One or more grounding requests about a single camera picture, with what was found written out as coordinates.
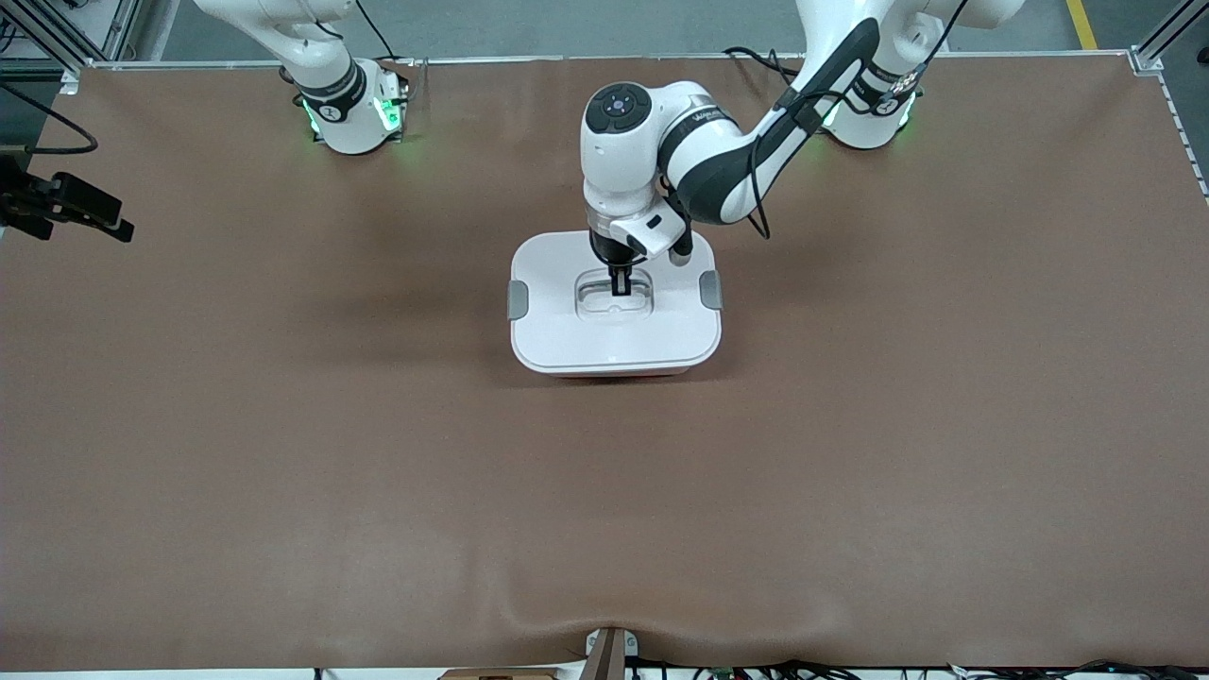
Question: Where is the grey lid handle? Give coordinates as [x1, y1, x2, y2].
[576, 269, 655, 298]

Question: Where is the white plastic box lid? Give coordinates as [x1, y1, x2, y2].
[510, 229, 724, 371]

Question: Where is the white plastic box base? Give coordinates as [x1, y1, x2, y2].
[516, 357, 719, 380]

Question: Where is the brown table mat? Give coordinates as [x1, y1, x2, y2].
[0, 52, 1209, 673]

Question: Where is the white table edge strip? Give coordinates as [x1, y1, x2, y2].
[1157, 71, 1209, 201]

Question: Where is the aluminium frame profile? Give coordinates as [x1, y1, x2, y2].
[1129, 0, 1209, 77]
[0, 0, 143, 75]

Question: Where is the black arm base cable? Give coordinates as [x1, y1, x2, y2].
[357, 0, 405, 65]
[723, 45, 813, 95]

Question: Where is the metal table clamp bracket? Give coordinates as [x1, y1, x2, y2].
[584, 626, 639, 680]

